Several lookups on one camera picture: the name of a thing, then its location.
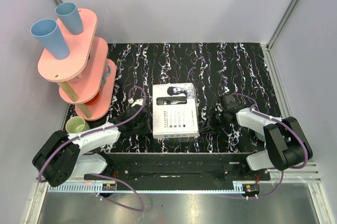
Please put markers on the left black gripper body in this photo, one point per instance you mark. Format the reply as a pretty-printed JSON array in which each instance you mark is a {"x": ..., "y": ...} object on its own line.
[{"x": 142, "y": 123}]

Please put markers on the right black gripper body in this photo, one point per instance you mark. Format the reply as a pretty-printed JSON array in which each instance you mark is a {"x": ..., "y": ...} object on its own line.
[{"x": 221, "y": 117}]

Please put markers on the white clipper kit box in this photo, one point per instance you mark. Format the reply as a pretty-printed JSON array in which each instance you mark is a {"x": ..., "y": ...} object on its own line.
[{"x": 175, "y": 121}]

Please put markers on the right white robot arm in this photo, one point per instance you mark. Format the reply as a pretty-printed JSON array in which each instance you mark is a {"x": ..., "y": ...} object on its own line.
[{"x": 286, "y": 143}]

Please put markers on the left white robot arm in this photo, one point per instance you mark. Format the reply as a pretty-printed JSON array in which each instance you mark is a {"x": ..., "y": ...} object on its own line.
[{"x": 60, "y": 155}]

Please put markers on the green ceramic bowl cup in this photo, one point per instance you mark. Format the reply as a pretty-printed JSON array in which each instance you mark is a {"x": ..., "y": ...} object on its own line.
[{"x": 260, "y": 135}]

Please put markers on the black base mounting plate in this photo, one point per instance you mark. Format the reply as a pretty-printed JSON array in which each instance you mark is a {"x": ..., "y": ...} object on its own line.
[{"x": 225, "y": 166}]

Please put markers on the blue mug on shelf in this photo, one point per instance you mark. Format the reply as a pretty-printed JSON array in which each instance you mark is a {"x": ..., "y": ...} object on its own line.
[{"x": 106, "y": 72}]

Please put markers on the light green cup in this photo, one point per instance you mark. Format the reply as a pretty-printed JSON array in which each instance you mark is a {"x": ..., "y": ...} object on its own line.
[{"x": 76, "y": 124}]

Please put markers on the pink tiered wooden shelf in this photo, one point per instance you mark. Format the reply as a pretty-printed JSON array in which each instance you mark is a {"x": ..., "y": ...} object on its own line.
[{"x": 79, "y": 75}]

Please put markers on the near blue plastic cup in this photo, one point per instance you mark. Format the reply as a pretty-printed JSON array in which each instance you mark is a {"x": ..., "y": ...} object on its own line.
[{"x": 48, "y": 33}]

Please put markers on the blue plastic cup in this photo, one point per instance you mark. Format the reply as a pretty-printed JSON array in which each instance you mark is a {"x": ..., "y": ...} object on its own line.
[
  {"x": 48, "y": 33},
  {"x": 70, "y": 17}
]

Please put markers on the far blue plastic cup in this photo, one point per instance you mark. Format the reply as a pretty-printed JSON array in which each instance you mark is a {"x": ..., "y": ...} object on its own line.
[{"x": 70, "y": 17}]

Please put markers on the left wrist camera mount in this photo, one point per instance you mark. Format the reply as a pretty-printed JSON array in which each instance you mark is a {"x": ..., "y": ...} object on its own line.
[{"x": 137, "y": 104}]

